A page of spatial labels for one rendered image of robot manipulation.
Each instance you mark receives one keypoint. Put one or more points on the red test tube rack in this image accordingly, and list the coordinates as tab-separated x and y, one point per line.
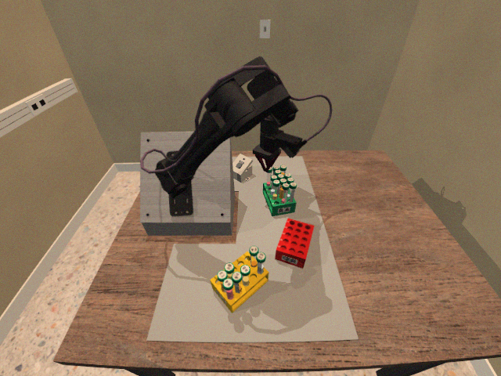
294	255

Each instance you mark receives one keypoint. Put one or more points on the beige bench mat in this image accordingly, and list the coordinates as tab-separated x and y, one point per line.
294	305

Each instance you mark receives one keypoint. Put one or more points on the green test tube rack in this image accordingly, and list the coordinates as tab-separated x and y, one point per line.
279	208

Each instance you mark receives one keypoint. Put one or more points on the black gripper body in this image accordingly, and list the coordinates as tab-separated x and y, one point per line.
259	149

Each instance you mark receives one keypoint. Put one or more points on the yellow test tube rack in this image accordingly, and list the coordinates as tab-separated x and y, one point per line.
254	285

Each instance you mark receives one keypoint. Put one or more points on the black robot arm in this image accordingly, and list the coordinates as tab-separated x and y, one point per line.
240	115

